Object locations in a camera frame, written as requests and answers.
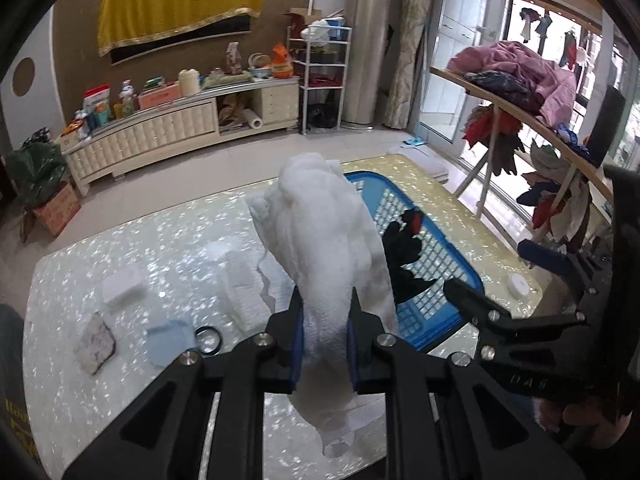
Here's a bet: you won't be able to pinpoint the white gauze cloth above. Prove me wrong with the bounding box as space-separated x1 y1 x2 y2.
247 154 399 458

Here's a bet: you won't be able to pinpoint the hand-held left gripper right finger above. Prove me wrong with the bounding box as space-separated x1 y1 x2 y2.
346 286 587 480

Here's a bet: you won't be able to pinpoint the patterned beige curtain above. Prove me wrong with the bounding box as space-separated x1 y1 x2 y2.
385 0 438 128

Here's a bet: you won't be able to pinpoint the black wall television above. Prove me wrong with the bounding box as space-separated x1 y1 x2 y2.
110 12 251 67

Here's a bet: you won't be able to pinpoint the white wire shelf rack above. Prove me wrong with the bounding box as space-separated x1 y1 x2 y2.
299 24 353 135

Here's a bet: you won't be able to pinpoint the blue plastic basket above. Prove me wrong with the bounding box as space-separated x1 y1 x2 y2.
345 171 485 353

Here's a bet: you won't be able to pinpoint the dark green plastic bag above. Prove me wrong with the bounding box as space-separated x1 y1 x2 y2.
5 141 68 208

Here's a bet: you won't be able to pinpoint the light blue sponge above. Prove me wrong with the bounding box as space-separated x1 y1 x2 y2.
145 319 198 368

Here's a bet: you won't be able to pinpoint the open brown cardboard box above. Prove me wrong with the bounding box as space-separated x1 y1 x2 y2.
287 7 323 41

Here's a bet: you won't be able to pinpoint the cream tufted television cabinet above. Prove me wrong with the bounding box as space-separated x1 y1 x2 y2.
62 76 301 196

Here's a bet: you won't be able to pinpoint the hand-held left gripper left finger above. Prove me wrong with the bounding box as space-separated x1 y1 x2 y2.
62 286 306 480

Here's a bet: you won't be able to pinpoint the silver tower air conditioner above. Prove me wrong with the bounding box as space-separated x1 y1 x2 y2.
341 0 396 126

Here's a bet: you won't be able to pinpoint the person's dark printed shirt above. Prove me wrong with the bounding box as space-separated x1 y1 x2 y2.
0 305 41 480

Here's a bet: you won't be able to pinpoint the pink clothing pile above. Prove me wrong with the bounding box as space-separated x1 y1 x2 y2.
447 41 581 126

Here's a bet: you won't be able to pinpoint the white sponge block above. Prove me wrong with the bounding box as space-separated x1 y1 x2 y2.
102 270 147 309

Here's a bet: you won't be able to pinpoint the printed cardboard box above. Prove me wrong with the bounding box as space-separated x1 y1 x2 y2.
32 182 82 238

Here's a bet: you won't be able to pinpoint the person's right hand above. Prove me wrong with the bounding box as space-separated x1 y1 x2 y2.
539 397 636 448

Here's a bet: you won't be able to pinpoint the grey floor mat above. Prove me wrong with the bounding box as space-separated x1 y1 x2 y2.
400 145 451 181

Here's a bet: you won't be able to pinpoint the orange snack bag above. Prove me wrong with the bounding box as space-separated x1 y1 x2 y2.
271 44 293 79

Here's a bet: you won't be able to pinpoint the wooden clothes rack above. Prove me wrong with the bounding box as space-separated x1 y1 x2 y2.
430 67 616 241

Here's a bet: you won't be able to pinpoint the white plastic bag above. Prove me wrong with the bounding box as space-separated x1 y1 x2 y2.
300 19 346 41

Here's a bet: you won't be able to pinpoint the pink storage box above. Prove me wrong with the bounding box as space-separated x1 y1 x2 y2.
137 85 181 110

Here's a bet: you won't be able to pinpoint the cream lidded jar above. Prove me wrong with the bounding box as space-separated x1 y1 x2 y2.
178 69 202 96

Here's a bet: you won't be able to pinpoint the red white snack bag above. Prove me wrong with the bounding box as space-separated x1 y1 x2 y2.
84 85 112 126

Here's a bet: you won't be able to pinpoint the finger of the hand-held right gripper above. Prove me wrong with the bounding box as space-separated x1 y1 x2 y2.
442 277 589 362
516 239 614 311

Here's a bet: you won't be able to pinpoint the black cloth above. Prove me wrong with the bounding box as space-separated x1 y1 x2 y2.
382 207 448 306

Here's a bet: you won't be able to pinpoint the folded white towel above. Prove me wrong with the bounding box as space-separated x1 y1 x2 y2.
205 241 296 332

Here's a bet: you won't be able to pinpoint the black ring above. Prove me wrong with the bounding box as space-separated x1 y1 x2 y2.
194 326 223 356

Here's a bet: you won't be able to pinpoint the hanging red dark clothes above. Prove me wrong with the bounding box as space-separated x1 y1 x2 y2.
462 105 526 176

